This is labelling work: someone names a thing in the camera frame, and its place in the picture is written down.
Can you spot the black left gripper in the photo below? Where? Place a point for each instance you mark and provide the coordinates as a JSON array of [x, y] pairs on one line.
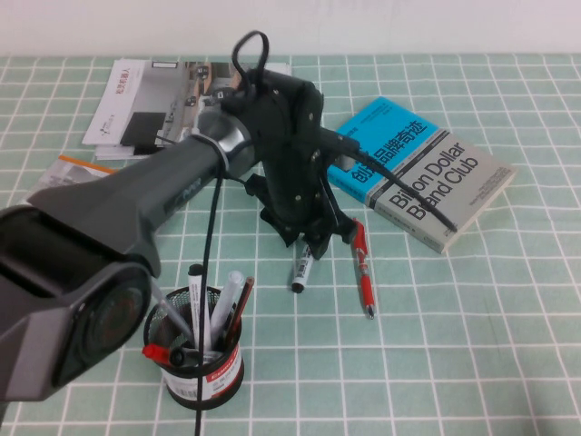
[[290, 191]]

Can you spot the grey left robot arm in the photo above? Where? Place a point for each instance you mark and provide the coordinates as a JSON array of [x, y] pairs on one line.
[[113, 200]]

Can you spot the red gel pen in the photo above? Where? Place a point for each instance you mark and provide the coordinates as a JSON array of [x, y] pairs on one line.
[[364, 277]]

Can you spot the white pen grey cap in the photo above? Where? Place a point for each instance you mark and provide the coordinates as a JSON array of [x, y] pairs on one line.
[[226, 304]]

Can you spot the clear plastic pen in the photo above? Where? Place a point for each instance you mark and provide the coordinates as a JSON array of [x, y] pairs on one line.
[[172, 313]]

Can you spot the black mesh pen holder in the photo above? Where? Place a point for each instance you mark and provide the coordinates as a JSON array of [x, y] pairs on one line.
[[204, 381]]

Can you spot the red capped pen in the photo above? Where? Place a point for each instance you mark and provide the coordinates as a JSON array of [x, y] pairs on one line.
[[155, 350]]

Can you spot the dark red pencil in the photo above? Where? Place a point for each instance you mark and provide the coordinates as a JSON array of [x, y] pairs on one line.
[[239, 309]]

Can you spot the blue and grey book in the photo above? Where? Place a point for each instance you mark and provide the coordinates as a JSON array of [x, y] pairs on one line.
[[454, 181]]

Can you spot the green checkered tablecloth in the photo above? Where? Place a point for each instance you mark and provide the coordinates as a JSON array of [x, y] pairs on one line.
[[431, 345]]

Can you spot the photo brochure stack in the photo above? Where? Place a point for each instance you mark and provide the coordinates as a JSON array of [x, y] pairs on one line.
[[181, 91]]

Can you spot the white leaflet red text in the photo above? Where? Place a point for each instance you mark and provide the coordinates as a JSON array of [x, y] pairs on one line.
[[120, 104]]

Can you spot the orange edged brochure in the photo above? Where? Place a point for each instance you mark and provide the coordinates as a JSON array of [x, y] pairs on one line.
[[68, 175]]

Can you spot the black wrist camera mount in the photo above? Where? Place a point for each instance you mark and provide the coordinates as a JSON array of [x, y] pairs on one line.
[[311, 113]]

